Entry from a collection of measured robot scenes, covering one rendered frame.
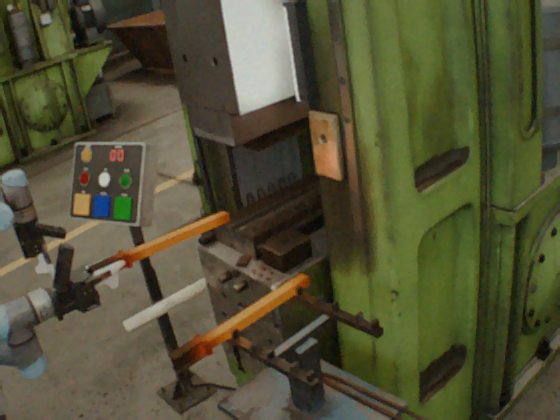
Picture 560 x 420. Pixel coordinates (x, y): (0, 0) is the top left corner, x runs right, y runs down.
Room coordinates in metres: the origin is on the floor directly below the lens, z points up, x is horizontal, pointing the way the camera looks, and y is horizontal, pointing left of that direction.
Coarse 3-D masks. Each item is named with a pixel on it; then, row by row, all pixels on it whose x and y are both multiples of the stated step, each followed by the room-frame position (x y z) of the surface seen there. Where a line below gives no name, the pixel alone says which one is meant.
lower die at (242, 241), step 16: (288, 192) 1.78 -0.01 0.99; (256, 208) 1.70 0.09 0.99; (288, 208) 1.66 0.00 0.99; (304, 208) 1.65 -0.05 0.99; (320, 208) 1.68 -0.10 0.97; (224, 224) 1.63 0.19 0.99; (256, 224) 1.59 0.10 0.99; (288, 224) 1.60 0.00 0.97; (320, 224) 1.67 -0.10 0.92; (224, 240) 1.64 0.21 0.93; (240, 240) 1.57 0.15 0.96; (256, 240) 1.52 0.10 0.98; (256, 256) 1.52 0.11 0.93
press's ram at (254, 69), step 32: (192, 0) 1.58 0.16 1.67; (224, 0) 1.48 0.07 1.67; (256, 0) 1.54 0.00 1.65; (288, 0) 1.61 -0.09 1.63; (192, 32) 1.60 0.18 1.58; (224, 32) 1.48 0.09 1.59; (256, 32) 1.53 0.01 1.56; (192, 64) 1.63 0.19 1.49; (224, 64) 1.50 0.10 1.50; (256, 64) 1.52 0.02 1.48; (288, 64) 1.59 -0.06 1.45; (192, 96) 1.65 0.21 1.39; (224, 96) 1.52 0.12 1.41; (256, 96) 1.51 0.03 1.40; (288, 96) 1.58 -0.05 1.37
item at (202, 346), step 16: (288, 288) 1.23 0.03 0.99; (256, 304) 1.18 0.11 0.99; (272, 304) 1.19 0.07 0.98; (240, 320) 1.13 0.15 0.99; (208, 336) 1.08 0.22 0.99; (224, 336) 1.09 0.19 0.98; (176, 352) 1.03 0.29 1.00; (192, 352) 1.04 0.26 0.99; (208, 352) 1.05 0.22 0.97; (176, 368) 1.01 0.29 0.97
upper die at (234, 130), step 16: (192, 112) 1.67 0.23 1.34; (208, 112) 1.60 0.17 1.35; (224, 112) 1.53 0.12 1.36; (256, 112) 1.57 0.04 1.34; (272, 112) 1.60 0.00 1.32; (288, 112) 1.64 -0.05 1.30; (304, 112) 1.67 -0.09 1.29; (208, 128) 1.61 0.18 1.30; (224, 128) 1.54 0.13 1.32; (240, 128) 1.53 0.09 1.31; (256, 128) 1.56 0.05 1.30; (272, 128) 1.60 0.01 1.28; (240, 144) 1.53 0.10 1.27
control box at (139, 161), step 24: (96, 144) 2.00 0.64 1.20; (120, 144) 1.95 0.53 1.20; (144, 144) 1.90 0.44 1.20; (96, 168) 1.96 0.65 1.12; (120, 168) 1.90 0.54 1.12; (144, 168) 1.87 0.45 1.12; (72, 192) 1.97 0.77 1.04; (96, 192) 1.91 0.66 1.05; (120, 192) 1.86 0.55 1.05; (144, 192) 1.84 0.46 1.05; (72, 216) 1.93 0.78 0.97; (144, 216) 1.81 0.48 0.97
